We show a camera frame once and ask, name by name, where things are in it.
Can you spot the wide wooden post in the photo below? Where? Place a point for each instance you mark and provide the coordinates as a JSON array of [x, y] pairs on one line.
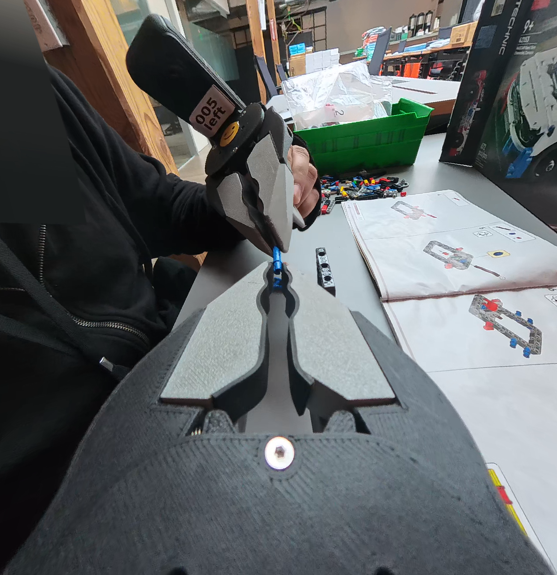
[[103, 67]]

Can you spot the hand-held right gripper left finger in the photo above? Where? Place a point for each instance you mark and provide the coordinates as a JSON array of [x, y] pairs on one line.
[[215, 350]]

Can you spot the black lego set box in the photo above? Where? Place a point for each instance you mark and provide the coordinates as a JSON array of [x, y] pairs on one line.
[[507, 112]]

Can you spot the grey background table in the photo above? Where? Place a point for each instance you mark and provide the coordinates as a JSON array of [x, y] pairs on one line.
[[422, 90]]

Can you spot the pile of loose lego pieces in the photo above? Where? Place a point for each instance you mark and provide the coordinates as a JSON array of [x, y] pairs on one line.
[[364, 186]]

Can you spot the black lego beam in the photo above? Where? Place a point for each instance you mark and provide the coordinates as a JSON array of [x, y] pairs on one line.
[[325, 269]]

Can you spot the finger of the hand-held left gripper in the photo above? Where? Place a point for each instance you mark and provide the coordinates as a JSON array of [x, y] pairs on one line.
[[233, 197], [274, 179]]

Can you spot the person's left hand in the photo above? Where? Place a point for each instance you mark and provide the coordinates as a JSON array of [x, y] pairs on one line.
[[305, 179]]

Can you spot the blue lego pin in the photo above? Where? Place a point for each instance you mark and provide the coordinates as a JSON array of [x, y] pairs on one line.
[[277, 260]]

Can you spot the lego instruction booklet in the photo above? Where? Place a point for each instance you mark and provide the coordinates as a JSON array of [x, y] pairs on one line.
[[462, 269]]

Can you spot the narrow wooden post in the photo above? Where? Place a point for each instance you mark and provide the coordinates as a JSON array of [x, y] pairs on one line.
[[256, 40]]

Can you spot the green plastic bin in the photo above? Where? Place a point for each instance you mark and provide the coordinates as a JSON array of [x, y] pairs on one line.
[[368, 139]]

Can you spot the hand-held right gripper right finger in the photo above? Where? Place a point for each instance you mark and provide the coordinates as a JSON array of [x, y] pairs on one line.
[[337, 355]]

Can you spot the person's left forearm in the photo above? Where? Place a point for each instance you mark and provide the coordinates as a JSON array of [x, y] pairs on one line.
[[184, 211]]

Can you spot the clear plastic bags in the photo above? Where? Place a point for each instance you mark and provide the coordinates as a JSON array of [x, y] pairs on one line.
[[332, 94]]

